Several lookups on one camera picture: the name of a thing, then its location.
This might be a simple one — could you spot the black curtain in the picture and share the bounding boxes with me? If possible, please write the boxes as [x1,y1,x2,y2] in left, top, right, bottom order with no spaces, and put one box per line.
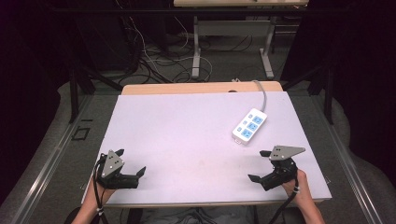
[279,0,396,188]
[0,0,78,206]

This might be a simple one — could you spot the aluminium floor rail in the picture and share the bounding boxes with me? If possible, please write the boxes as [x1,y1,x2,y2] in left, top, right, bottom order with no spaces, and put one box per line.
[10,94,94,224]
[311,94,386,224]

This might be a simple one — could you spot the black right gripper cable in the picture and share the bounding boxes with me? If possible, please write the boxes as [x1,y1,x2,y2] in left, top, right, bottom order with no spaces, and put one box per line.
[267,174,301,224]

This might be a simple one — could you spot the person's right hand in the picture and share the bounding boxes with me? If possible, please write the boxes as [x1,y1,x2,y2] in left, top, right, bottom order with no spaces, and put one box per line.
[281,169,313,208]

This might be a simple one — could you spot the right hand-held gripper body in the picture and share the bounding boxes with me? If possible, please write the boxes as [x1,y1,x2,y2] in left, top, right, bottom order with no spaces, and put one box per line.
[261,145,307,192]

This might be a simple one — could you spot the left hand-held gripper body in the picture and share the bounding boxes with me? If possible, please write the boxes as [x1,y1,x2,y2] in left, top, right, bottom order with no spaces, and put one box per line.
[94,149,140,190]

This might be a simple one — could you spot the pale lilac table mat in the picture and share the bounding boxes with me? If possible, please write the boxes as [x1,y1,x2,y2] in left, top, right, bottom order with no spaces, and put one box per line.
[81,91,332,206]

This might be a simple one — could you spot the white floor cable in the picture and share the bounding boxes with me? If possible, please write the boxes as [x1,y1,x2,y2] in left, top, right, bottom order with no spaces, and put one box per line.
[127,15,214,83]

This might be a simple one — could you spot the wooden table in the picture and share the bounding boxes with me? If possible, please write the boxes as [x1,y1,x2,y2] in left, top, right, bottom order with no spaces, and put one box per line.
[81,81,332,209]

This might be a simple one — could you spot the black metal stand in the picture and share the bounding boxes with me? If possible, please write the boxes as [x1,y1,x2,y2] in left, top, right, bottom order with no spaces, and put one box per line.
[281,63,335,125]
[68,66,124,124]

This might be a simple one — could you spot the tangle of black floor cables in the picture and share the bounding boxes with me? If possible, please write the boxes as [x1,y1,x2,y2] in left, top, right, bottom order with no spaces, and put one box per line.
[115,0,260,85]

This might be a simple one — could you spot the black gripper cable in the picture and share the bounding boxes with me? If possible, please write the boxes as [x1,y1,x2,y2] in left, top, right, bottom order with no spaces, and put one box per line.
[267,174,301,224]
[92,155,110,224]

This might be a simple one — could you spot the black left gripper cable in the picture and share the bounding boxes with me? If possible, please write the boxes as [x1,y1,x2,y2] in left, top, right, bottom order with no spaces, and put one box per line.
[92,155,110,224]

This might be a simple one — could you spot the grey power strip cable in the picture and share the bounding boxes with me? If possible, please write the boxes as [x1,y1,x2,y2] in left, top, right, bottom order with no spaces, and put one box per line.
[232,78,268,113]

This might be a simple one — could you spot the person's left hand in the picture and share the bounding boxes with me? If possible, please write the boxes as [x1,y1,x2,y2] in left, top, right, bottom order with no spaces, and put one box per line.
[85,180,117,209]

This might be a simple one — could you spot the white metal frame desk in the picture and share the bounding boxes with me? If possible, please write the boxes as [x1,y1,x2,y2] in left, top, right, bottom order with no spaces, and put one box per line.
[173,0,310,80]

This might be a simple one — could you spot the white power strip blue sockets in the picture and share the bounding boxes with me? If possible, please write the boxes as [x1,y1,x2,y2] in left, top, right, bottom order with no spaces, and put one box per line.
[231,107,268,146]

